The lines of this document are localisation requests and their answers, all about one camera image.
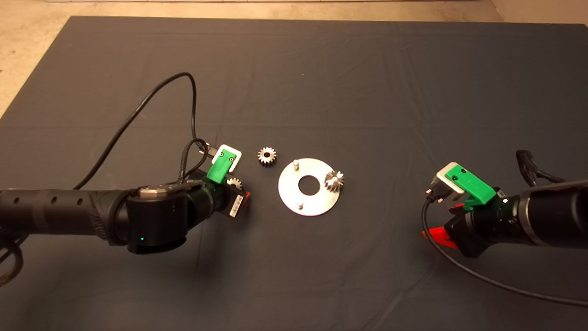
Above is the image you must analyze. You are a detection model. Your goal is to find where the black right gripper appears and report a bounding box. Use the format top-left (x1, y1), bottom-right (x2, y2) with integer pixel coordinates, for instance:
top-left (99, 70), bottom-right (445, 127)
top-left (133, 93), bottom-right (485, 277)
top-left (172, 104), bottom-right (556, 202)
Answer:
top-left (421, 197), bottom-right (511, 258)

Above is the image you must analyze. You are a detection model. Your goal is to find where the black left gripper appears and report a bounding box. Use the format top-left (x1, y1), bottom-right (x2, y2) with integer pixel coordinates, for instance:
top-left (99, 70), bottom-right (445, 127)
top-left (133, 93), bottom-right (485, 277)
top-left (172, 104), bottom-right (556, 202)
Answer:
top-left (212, 183), bottom-right (251, 218)

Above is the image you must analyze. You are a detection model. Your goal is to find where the round metal carrier plate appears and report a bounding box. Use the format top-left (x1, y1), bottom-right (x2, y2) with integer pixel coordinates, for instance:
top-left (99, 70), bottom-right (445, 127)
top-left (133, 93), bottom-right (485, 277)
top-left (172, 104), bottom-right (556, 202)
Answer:
top-left (278, 158), bottom-right (341, 217)

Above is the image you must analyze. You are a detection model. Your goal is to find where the dark grey table cloth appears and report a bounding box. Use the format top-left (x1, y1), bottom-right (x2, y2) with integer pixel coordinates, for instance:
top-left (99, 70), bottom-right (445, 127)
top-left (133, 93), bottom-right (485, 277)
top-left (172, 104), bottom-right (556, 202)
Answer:
top-left (0, 16), bottom-right (588, 331)

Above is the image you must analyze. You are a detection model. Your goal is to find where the small silver camera box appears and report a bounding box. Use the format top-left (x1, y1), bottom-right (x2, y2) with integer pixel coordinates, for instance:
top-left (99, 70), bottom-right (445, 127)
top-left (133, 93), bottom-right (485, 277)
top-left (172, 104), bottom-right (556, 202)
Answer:
top-left (430, 162), bottom-right (465, 203)
top-left (211, 144), bottom-right (243, 173)

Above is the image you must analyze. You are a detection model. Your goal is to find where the bright green camera mount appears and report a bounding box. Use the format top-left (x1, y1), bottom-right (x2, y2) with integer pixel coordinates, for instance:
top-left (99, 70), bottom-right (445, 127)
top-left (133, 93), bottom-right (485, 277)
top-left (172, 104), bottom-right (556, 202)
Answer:
top-left (206, 151), bottom-right (239, 185)
top-left (447, 166), bottom-right (497, 212)

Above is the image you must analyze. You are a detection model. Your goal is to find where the black braided cable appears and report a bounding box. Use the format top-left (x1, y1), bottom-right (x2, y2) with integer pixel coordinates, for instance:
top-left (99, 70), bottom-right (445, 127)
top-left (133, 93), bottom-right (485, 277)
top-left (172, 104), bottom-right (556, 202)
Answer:
top-left (177, 138), bottom-right (212, 184)
top-left (516, 149), bottom-right (570, 185)

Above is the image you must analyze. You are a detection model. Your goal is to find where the black camera cable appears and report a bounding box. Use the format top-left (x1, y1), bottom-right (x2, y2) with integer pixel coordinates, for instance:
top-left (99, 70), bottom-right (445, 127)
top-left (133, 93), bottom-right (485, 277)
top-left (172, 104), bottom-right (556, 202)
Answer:
top-left (73, 72), bottom-right (220, 190)
top-left (421, 188), bottom-right (588, 308)

